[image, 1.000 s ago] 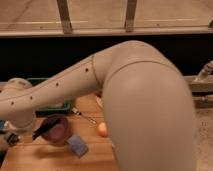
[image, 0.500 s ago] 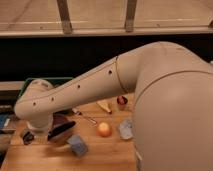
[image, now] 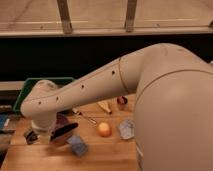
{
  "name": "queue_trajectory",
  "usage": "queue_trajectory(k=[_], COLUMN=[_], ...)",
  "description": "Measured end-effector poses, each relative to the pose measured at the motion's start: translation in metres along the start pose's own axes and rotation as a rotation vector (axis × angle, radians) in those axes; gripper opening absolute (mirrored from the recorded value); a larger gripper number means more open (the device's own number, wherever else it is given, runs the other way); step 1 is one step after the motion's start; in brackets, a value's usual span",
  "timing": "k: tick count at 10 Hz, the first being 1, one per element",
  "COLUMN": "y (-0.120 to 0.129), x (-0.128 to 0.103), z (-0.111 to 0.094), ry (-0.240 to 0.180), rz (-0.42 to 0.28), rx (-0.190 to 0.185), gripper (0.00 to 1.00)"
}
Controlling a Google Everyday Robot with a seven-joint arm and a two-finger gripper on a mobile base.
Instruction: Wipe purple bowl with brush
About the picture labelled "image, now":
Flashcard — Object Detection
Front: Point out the orange ball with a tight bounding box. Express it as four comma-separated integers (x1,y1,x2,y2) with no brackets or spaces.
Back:
97,122,112,137

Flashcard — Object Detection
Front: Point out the blue sponge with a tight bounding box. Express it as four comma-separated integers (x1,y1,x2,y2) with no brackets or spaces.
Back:
67,135,88,156

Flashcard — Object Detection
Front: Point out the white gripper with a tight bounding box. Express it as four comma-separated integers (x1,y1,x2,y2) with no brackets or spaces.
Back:
31,121,55,144

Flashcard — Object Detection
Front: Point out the purple bowl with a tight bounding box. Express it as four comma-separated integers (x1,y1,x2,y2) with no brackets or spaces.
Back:
50,114,76,145

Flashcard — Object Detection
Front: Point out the black handled brush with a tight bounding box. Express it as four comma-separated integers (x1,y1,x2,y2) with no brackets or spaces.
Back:
23,121,80,146

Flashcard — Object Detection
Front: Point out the green plastic tray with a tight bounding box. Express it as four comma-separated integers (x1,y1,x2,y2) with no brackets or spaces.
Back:
13,77,74,113

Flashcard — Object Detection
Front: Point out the metal spoon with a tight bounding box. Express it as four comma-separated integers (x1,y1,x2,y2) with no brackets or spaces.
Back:
72,108,97,125

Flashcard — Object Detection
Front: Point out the crumpled grey foil cup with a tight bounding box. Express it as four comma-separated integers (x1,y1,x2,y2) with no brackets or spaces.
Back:
118,119,134,140

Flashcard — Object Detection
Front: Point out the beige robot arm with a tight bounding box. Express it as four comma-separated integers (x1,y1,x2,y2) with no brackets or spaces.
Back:
21,43,213,171

